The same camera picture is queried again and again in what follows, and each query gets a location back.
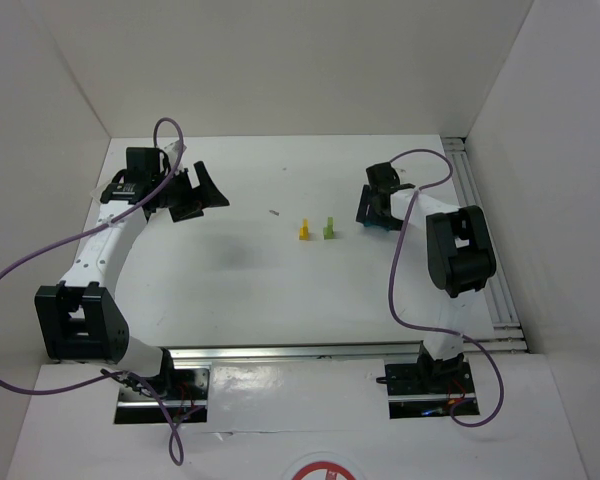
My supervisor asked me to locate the teal arch block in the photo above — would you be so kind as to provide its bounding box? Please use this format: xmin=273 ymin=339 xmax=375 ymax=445
xmin=363 ymin=219 xmax=390 ymax=231

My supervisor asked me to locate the clear plastic container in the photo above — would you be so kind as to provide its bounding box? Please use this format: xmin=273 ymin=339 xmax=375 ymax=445
xmin=91 ymin=185 xmax=105 ymax=202

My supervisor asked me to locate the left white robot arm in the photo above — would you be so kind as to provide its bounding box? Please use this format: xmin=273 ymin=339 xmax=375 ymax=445
xmin=34 ymin=141 xmax=229 ymax=384

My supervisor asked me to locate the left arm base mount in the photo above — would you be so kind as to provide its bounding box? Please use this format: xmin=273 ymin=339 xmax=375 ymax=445
xmin=114 ymin=366 xmax=211 ymax=425

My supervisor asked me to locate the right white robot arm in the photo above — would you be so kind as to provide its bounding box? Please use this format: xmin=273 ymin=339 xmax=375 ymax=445
xmin=356 ymin=162 xmax=497 ymax=377

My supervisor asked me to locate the light green rectangular block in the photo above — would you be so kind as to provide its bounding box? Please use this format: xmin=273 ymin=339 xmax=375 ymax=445
xmin=326 ymin=217 xmax=335 ymax=239

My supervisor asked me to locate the aluminium rail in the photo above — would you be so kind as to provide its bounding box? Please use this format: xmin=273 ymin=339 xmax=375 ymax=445
xmin=54 ymin=340 xmax=529 ymax=365
xmin=441 ymin=137 xmax=528 ymax=351

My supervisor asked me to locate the right aluminium rail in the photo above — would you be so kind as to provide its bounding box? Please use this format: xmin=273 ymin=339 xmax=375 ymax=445
xmin=441 ymin=137 xmax=528 ymax=351

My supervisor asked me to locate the front aluminium rail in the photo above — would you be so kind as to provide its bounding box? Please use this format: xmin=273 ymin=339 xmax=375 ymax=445
xmin=54 ymin=340 xmax=529 ymax=365

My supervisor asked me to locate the red prohibition sign sticker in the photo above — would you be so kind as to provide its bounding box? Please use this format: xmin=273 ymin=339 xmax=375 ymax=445
xmin=281 ymin=451 xmax=366 ymax=480

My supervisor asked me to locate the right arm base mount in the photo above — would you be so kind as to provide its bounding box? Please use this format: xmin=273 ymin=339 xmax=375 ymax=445
xmin=375 ymin=362 xmax=480 ymax=419

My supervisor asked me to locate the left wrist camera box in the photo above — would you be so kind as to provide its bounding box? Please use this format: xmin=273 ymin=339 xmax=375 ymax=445
xmin=162 ymin=140 xmax=187 ymax=158

